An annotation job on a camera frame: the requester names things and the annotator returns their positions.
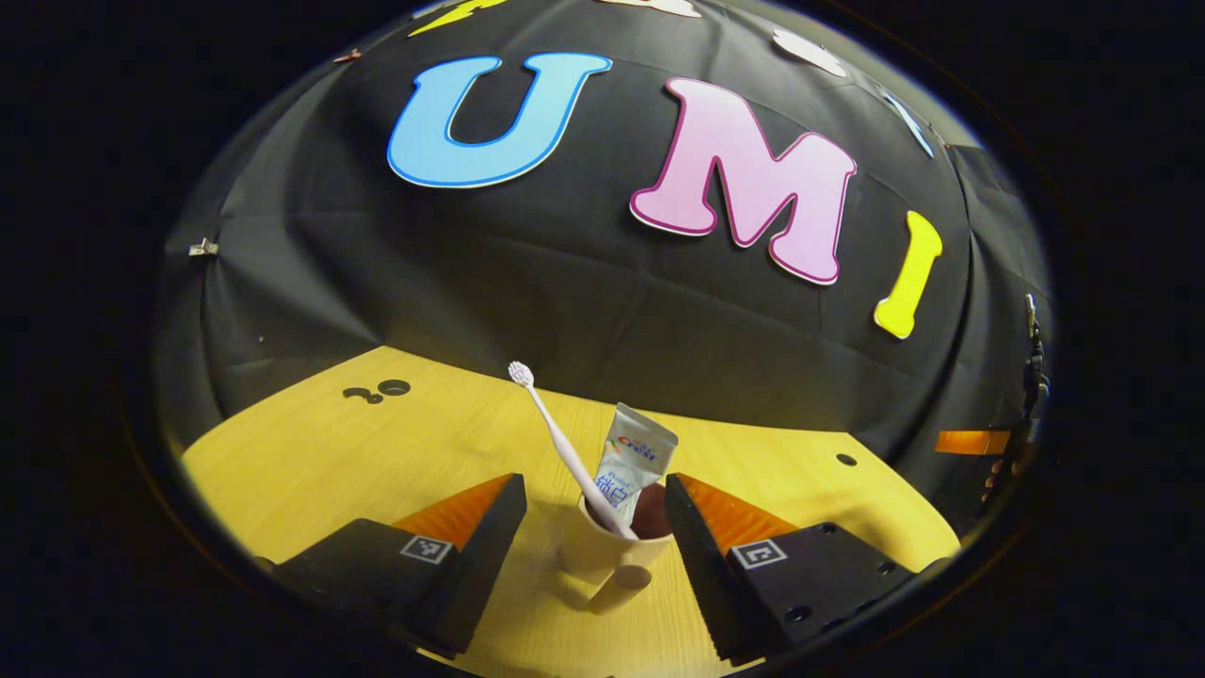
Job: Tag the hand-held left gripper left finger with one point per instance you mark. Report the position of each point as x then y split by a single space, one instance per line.
480 556

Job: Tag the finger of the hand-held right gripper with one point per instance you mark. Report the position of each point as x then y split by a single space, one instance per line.
970 442

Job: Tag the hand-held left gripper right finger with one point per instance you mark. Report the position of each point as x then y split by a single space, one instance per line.
697 556

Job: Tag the beige cup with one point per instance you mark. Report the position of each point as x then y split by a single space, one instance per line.
593 560

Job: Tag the white toothpaste tube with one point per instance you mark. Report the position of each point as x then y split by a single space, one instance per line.
635 457

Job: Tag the white toothbrush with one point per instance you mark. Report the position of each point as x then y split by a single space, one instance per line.
565 447

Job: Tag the yellow wooden desktop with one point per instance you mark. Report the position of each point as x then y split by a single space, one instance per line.
311 452

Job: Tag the black stand pole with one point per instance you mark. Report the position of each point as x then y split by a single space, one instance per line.
1036 377

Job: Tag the black backdrop cloth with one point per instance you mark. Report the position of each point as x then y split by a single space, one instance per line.
565 282

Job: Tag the white cloth clip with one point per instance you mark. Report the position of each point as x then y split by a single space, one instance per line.
202 249

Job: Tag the red cloth clip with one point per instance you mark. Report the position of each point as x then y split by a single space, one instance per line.
346 56

